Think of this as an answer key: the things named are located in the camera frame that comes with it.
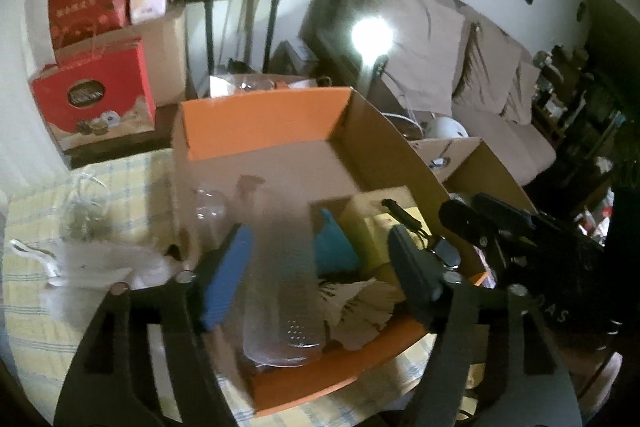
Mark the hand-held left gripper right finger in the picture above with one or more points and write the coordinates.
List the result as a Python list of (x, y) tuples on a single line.
[(410, 267)]

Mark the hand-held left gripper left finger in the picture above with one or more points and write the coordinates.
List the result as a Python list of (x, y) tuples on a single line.
[(225, 277)]

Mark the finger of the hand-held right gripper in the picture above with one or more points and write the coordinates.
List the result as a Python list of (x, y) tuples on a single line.
[(500, 207), (460, 217)]

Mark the clear plastic bottle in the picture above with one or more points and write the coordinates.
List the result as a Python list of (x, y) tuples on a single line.
[(285, 297)]

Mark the white plastic bag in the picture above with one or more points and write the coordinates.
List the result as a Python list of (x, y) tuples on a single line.
[(100, 262)]

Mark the orange cardboard box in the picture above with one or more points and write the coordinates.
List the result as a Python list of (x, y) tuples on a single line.
[(260, 122)]

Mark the person's right forearm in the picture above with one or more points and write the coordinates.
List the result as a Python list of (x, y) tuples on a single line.
[(600, 382)]

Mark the open brown cardboard box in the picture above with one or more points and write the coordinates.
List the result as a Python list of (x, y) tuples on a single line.
[(480, 167)]

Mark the yellow box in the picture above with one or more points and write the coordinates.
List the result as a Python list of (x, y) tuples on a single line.
[(370, 217)]

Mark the clear glass cup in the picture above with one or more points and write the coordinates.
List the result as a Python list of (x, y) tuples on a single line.
[(210, 212)]

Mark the beige sofa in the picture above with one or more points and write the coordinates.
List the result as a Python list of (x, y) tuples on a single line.
[(500, 132)]

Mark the teal object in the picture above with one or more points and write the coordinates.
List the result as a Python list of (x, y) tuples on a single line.
[(335, 252)]

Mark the white round object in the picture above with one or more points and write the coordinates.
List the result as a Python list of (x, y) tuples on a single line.
[(447, 127)]

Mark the beige sofa cushion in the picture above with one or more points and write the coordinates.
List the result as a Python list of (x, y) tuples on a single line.
[(425, 37), (487, 67), (522, 92)]

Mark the dark cluttered shelf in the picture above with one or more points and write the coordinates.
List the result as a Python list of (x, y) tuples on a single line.
[(590, 107)]

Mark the crumpled clear plastic wrap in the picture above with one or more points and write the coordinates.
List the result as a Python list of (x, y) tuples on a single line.
[(85, 212)]

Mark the clear glass container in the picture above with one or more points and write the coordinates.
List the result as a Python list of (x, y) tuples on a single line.
[(250, 84)]

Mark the yellow plaid tablecloth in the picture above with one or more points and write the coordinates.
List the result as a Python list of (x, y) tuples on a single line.
[(25, 297)]

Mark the red chocolate gift box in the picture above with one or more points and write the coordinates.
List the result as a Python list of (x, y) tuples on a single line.
[(90, 82)]

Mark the black speaker stand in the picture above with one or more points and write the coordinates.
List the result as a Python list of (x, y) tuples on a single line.
[(209, 37), (271, 32)]

